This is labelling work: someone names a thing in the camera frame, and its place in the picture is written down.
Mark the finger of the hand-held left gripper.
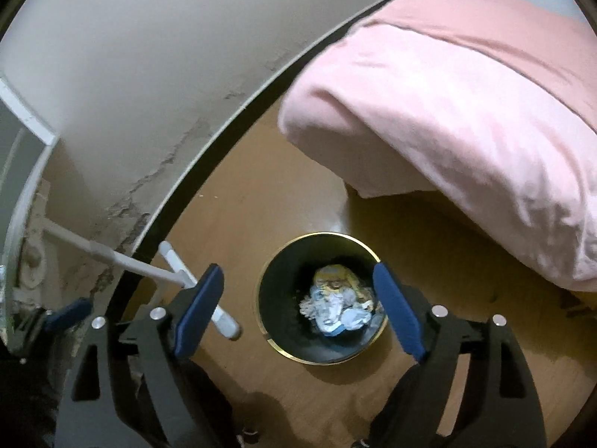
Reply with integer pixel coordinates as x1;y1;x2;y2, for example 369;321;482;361
44;298;94;333

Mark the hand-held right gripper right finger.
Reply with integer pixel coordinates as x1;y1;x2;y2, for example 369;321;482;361
371;261;548;448

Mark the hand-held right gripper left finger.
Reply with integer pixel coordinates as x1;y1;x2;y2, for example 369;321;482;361
55;264;244;448

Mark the blue white snack bag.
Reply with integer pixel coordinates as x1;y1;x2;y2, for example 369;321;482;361
319;301;376;338

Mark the clear plastic bag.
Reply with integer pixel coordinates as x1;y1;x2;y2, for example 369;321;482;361
298;288;348;333

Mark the black gold-rimmed trash bin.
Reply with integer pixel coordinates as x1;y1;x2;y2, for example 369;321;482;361
255;231;390;366

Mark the white floor wiper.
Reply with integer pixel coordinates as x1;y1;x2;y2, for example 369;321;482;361
41;221;244;342

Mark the pink blanket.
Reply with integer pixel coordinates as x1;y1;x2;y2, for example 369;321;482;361
278;0;597;293

